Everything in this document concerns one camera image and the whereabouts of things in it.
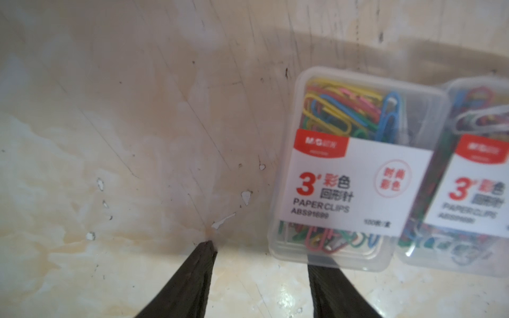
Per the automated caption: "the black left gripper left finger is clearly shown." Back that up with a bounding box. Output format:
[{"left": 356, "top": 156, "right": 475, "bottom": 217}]
[{"left": 137, "top": 241, "right": 217, "bottom": 318}]

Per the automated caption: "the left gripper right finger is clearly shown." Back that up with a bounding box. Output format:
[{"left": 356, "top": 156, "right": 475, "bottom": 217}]
[{"left": 308, "top": 265, "right": 381, "bottom": 318}]

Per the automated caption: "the paper clip box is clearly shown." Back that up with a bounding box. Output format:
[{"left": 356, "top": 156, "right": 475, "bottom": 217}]
[
  {"left": 268, "top": 66, "right": 450, "bottom": 272},
  {"left": 396, "top": 76, "right": 508, "bottom": 278}
]

